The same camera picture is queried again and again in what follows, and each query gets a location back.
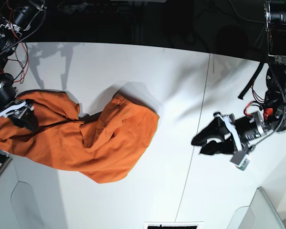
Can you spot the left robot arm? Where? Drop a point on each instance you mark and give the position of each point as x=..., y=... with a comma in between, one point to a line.
x=227, y=135

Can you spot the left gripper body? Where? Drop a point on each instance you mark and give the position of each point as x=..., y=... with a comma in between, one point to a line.
x=244, y=129

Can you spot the black white printed card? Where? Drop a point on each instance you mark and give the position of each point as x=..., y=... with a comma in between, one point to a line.
x=173, y=225

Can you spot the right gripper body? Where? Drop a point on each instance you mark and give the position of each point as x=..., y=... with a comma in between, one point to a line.
x=11, y=107

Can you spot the orange t-shirt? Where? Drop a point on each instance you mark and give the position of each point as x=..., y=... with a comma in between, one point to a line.
x=104, y=150

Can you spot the left clear acrylic panel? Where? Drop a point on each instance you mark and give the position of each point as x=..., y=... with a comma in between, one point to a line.
x=37, y=208

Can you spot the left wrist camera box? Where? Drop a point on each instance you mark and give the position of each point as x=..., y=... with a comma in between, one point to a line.
x=241, y=160

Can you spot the clear acrylic panel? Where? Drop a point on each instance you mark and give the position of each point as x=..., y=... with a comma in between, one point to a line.
x=37, y=208
x=260, y=214

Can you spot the right clear acrylic panel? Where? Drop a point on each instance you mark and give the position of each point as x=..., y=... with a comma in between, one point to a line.
x=260, y=214

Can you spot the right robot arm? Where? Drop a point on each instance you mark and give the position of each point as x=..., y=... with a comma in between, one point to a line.
x=23, y=20

